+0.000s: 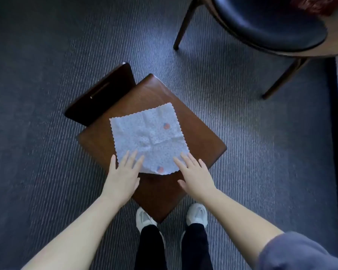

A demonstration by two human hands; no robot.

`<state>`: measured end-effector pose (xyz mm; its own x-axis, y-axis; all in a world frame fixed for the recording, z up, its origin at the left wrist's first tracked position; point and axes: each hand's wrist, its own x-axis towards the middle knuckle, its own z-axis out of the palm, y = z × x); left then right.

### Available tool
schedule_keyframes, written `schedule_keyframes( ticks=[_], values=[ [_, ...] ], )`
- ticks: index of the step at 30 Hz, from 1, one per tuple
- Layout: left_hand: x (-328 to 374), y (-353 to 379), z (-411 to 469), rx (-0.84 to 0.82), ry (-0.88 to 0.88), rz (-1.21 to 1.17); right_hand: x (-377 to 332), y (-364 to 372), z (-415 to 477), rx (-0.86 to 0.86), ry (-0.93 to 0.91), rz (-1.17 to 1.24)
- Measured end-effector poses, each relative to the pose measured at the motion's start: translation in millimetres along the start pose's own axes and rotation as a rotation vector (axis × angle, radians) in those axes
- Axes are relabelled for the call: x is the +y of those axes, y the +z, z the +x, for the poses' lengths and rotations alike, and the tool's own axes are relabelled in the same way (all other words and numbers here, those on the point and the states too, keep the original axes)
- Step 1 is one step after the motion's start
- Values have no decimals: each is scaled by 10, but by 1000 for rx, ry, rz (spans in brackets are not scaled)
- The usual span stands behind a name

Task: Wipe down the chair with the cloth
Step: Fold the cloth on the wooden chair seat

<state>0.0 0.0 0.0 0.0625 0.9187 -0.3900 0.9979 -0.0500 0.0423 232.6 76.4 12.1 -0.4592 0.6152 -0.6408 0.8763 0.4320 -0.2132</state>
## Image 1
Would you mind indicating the white sneaker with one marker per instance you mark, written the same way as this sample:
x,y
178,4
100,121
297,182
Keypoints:
x,y
197,213
143,217

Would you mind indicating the small dark wooden chair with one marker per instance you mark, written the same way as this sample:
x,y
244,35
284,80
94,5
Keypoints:
x,y
157,92

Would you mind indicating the person's right hand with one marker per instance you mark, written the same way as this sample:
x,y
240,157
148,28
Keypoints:
x,y
198,179

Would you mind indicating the person's left hand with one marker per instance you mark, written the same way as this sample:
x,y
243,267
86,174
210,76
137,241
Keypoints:
x,y
121,179

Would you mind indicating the person's left forearm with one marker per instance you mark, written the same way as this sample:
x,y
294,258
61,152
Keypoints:
x,y
73,241

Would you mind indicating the light blue cleaning cloth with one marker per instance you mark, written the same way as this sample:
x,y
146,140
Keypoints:
x,y
146,132

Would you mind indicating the wooden chair with black cushion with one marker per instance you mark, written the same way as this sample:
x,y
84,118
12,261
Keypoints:
x,y
270,22

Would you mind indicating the white left sneaker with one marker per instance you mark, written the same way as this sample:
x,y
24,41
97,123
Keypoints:
x,y
143,217

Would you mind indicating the white right sneaker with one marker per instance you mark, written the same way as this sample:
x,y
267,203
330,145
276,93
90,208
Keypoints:
x,y
197,213

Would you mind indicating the person's right forearm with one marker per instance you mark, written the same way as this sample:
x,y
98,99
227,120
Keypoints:
x,y
236,222

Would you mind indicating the black trousers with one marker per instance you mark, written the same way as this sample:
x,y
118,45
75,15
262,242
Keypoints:
x,y
150,250

